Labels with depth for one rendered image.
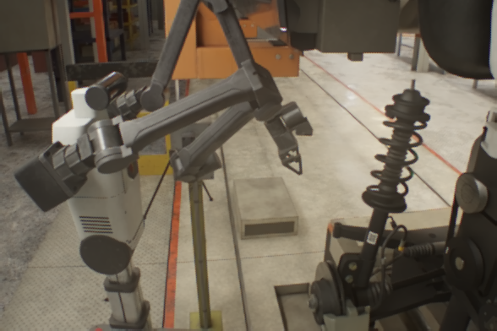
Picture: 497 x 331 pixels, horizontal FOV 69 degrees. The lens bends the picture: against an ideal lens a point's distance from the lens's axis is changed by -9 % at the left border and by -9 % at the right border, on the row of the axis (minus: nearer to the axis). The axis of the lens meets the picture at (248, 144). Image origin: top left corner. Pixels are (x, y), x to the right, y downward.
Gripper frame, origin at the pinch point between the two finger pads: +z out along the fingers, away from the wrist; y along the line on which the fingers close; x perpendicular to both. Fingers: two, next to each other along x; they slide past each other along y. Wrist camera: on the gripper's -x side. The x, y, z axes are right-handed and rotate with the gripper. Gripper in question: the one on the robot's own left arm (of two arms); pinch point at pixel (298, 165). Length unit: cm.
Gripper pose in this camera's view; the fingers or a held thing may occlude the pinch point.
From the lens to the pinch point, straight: 137.9
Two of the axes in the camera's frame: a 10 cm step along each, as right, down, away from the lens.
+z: 5.0, 8.0, 3.3
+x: -8.7, 4.5, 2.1
